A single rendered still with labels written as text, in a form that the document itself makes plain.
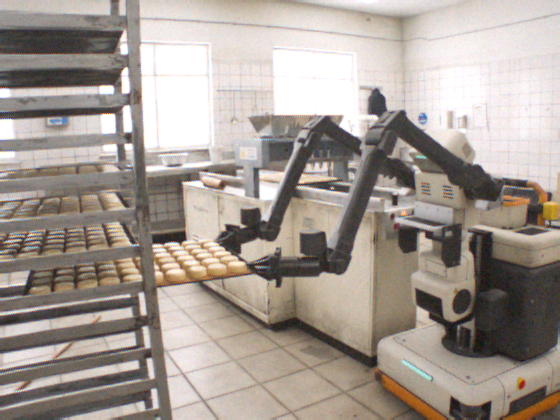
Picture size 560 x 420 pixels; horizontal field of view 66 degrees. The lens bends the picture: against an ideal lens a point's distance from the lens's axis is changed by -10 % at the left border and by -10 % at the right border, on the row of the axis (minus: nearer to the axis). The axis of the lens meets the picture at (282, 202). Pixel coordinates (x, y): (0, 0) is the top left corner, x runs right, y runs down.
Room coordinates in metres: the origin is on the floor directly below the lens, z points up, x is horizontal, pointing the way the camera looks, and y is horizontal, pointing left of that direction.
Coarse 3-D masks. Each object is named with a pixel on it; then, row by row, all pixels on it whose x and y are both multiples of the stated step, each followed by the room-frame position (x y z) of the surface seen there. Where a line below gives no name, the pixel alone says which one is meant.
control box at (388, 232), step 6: (390, 210) 2.17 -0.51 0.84; (396, 210) 2.18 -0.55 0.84; (402, 210) 2.20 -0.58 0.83; (408, 210) 2.22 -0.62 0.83; (384, 216) 2.15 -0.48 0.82; (396, 216) 2.18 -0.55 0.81; (384, 222) 2.15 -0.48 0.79; (390, 222) 2.16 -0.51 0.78; (396, 222) 2.18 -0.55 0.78; (384, 228) 2.15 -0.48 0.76; (390, 228) 2.16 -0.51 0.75; (384, 234) 2.15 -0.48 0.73; (390, 234) 2.16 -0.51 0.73; (396, 234) 2.18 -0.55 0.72
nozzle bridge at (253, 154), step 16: (240, 144) 2.83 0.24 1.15; (256, 144) 2.67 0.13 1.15; (272, 144) 2.76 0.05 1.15; (288, 144) 2.82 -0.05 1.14; (320, 144) 2.94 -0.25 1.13; (336, 144) 3.01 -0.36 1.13; (240, 160) 2.84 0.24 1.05; (256, 160) 2.67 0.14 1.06; (272, 160) 2.75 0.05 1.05; (288, 160) 2.79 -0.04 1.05; (320, 160) 2.88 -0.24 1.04; (336, 160) 2.95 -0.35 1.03; (352, 160) 2.99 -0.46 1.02; (256, 176) 2.72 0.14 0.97; (336, 176) 3.14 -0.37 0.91; (256, 192) 2.72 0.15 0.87
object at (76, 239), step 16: (96, 224) 1.36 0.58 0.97; (112, 224) 1.36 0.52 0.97; (0, 240) 1.18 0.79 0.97; (16, 240) 1.16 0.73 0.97; (32, 240) 1.16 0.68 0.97; (48, 240) 1.17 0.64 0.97; (64, 240) 1.20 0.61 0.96; (80, 240) 1.15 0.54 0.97; (96, 240) 1.14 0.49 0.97; (112, 240) 1.14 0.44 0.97; (128, 240) 1.16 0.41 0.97; (0, 256) 0.99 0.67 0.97; (16, 256) 1.04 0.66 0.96; (32, 256) 0.99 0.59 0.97
